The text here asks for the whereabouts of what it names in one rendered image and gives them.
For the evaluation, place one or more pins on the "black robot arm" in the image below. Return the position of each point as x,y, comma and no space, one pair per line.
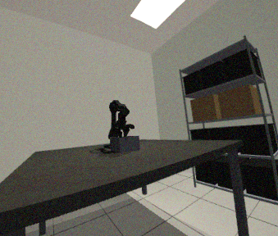
115,106

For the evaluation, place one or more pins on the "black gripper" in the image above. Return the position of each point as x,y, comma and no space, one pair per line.
125,128

